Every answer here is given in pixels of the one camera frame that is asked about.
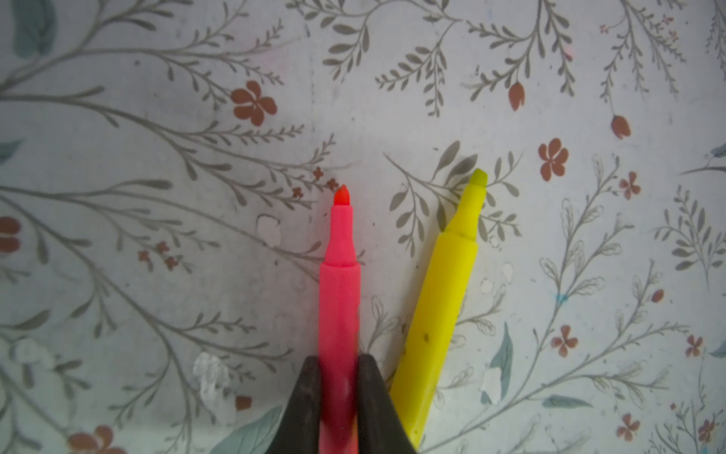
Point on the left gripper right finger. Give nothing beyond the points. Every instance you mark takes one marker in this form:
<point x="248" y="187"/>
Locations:
<point x="379" y="430"/>

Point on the pink highlighter pen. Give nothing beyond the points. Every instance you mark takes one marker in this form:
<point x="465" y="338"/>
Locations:
<point x="339" y="300"/>

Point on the yellow highlighter pen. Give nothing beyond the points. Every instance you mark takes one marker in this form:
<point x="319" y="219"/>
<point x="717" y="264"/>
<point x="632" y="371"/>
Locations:
<point x="435" y="316"/>

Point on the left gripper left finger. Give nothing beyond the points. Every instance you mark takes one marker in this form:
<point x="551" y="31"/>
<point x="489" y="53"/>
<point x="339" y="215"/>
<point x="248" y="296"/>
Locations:
<point x="299" y="429"/>

